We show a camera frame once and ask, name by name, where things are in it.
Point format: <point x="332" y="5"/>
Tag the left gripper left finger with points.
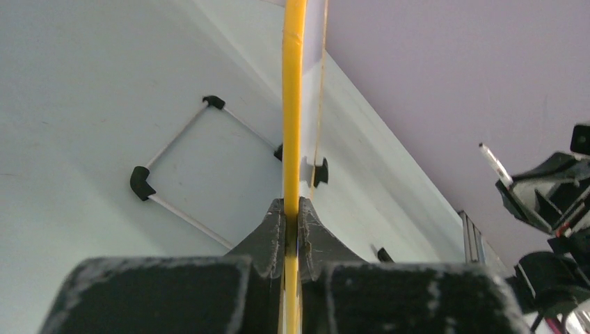
<point x="239" y="292"/>

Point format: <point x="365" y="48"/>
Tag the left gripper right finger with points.
<point x="342" y="293"/>

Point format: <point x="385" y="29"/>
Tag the yellow framed whiteboard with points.
<point x="303" y="65"/>

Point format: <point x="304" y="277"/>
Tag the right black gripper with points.
<point x="553" y="198"/>

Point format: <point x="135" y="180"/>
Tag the silver whiteboard marker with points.
<point x="503" y="176"/>

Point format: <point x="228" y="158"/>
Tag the white wire board stand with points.
<point x="213" y="173"/>

